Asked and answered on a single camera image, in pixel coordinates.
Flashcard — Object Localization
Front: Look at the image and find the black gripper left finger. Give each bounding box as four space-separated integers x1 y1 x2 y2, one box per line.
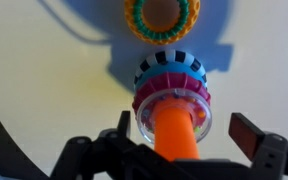
50 110 172 180

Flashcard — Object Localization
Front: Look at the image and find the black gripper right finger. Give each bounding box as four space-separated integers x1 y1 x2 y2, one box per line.
228 112 288 180

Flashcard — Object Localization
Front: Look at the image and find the transparent bead-filled ring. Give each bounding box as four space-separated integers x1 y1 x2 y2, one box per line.
136 88 213 145

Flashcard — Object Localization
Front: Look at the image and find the orange stacking stake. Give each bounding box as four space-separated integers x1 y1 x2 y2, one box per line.
153 99 201 163

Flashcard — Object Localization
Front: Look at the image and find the magenta ribbed ring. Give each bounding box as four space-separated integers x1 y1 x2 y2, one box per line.
132 72 212 116

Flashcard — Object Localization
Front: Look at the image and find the light blue ring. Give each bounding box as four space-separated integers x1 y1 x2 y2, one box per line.
135 62 208 91

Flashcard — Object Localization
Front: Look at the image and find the large black-white striped ring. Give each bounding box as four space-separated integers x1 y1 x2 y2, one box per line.
133 49 208 86

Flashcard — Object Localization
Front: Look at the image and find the orange honeycomb ring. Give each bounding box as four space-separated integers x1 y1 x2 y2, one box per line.
123 0 201 46

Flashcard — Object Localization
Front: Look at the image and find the dark green ribbed ring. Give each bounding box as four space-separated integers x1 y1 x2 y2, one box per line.
132 0 190 40

